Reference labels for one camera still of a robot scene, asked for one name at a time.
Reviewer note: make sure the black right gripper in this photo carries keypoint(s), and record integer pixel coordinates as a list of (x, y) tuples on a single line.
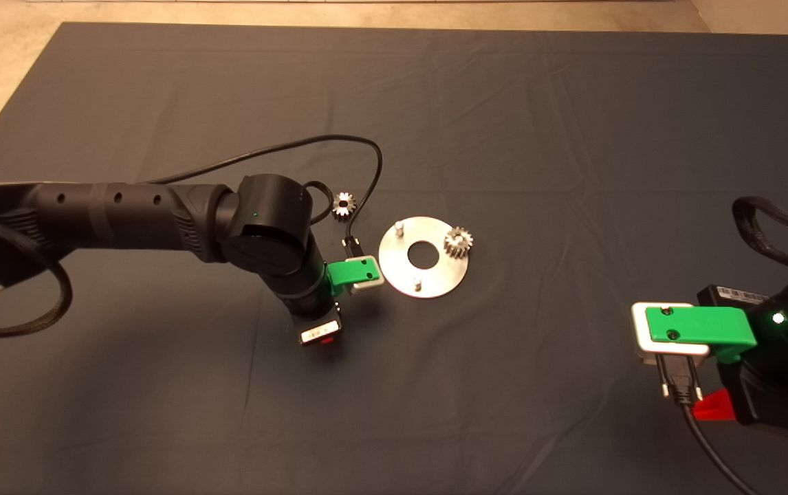
[(779, 405)]

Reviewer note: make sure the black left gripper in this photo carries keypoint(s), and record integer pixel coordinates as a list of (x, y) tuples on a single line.
[(318, 323)]

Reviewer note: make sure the small steel planetary gear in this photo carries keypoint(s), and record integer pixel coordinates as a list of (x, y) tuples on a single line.
[(337, 212), (452, 237)]

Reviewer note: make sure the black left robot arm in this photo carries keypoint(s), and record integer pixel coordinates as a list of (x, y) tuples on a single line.
[(126, 213)]

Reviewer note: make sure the round metal carrier plate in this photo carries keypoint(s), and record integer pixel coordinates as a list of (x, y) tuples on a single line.
[(435, 282)]

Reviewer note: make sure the dark grey table cloth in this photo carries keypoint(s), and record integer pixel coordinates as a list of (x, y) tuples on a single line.
[(394, 412)]

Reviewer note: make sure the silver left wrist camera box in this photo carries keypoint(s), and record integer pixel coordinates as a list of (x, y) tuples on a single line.
[(370, 287)]

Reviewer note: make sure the green left camera mount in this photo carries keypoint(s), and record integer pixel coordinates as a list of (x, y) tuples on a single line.
[(353, 271)]

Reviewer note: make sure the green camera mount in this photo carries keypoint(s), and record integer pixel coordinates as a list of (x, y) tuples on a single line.
[(696, 326), (353, 271)]

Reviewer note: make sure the green right camera mount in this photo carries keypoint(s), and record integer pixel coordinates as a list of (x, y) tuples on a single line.
[(696, 326)]

